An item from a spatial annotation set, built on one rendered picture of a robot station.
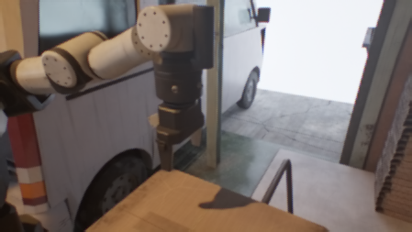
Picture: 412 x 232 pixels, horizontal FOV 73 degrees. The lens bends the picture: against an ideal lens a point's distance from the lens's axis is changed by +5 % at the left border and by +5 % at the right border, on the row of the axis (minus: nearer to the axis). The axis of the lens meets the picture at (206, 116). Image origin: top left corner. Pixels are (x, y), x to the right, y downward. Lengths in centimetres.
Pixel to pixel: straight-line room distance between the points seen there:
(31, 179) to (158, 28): 119
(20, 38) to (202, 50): 100
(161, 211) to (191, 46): 34
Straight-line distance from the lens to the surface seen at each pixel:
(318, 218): 211
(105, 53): 56
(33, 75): 74
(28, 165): 147
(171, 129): 49
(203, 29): 43
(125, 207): 62
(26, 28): 136
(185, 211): 59
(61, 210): 165
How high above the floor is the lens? 151
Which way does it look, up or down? 25 degrees down
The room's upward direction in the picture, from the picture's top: straight up
